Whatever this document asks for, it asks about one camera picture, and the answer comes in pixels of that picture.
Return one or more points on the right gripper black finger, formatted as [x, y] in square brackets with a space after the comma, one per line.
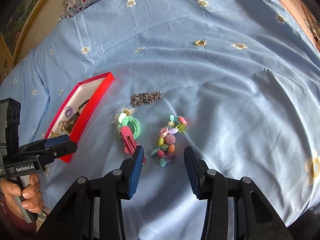
[62, 151]

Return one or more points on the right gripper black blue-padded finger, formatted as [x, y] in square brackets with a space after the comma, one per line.
[40, 146]

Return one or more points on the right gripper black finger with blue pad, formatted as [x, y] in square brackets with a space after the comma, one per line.
[73, 216]
[254, 216]

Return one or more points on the round teal orange pendant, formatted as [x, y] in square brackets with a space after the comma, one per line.
[71, 122]

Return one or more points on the pink hair clip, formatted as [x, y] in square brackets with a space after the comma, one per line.
[130, 144]

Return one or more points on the yellow flower hair clip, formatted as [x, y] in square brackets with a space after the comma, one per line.
[55, 134]

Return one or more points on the dark red sleeve forearm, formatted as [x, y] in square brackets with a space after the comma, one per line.
[13, 227]

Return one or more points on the person's left hand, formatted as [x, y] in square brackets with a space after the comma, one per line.
[31, 194]

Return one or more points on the red shallow box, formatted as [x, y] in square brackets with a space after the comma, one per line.
[88, 92]

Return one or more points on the framed painting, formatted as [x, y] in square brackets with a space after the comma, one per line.
[11, 32]

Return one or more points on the blue floral bed sheet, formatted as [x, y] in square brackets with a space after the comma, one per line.
[241, 72]

